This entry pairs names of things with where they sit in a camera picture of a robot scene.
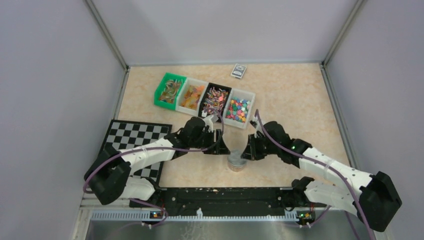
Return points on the green candy bin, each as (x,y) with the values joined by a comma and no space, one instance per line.
(165,95)

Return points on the clear plastic jar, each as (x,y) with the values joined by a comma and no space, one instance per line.
(236,168)

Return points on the black candy bin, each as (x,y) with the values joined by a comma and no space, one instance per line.
(214,100)

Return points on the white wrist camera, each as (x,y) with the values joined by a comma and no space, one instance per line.
(209,120)
(258,133)

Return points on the white bin orange candies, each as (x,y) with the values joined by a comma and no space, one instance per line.
(190,96)

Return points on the white cable duct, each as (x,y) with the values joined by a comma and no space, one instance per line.
(146,216)

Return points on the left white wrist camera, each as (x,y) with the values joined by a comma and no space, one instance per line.
(209,120)

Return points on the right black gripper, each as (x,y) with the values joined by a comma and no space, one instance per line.
(250,152)

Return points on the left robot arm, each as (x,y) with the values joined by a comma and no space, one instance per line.
(111,176)

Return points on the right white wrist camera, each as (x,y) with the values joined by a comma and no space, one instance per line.
(258,133)

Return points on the silver jar lid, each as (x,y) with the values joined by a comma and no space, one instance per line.
(235,159)

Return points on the playing card box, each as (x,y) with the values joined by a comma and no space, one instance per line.
(238,71)

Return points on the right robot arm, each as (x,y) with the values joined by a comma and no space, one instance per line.
(373,198)

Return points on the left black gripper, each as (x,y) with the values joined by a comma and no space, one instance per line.
(214,147)

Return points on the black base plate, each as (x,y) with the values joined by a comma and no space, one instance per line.
(230,201)

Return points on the black white checkerboard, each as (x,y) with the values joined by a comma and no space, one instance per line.
(124,134)

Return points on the white bin colourful candies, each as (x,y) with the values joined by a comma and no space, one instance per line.
(239,108)

